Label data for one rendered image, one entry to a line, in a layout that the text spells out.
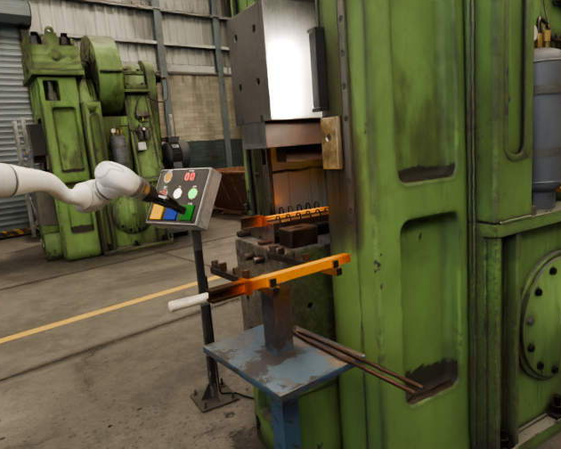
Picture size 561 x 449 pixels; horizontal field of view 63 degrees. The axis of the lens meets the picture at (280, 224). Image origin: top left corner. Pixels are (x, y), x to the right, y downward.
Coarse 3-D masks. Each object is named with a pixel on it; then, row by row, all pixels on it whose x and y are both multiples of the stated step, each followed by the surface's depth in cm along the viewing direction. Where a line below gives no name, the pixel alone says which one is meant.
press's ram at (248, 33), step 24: (264, 0) 154; (288, 0) 158; (240, 24) 168; (264, 24) 155; (288, 24) 159; (312, 24) 164; (240, 48) 171; (264, 48) 156; (288, 48) 160; (240, 72) 174; (264, 72) 159; (288, 72) 161; (240, 96) 178; (264, 96) 161; (288, 96) 162; (312, 96) 167; (240, 120) 181; (264, 120) 164
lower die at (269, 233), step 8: (288, 216) 179; (296, 216) 181; (304, 216) 180; (312, 216) 179; (328, 216) 183; (272, 224) 171; (288, 224) 174; (296, 224) 176; (256, 232) 184; (264, 232) 178; (272, 232) 172; (320, 232) 182; (328, 232) 184; (264, 240) 179; (272, 240) 173
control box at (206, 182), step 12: (192, 168) 216; (204, 168) 211; (180, 180) 218; (192, 180) 212; (204, 180) 208; (216, 180) 212; (168, 192) 219; (204, 192) 206; (216, 192) 212; (180, 204) 212; (192, 204) 207; (204, 204) 206; (192, 216) 205; (204, 216) 206; (180, 228) 217; (192, 228) 210; (204, 228) 207
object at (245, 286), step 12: (312, 264) 121; (324, 264) 123; (264, 276) 113; (276, 276) 114; (288, 276) 116; (216, 288) 106; (228, 288) 106; (240, 288) 109; (252, 288) 110; (216, 300) 105
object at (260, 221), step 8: (312, 208) 189; (320, 208) 188; (248, 216) 174; (256, 216) 174; (264, 216) 175; (272, 216) 178; (280, 216) 179; (240, 224) 173; (248, 224) 174; (256, 224) 175; (264, 224) 175
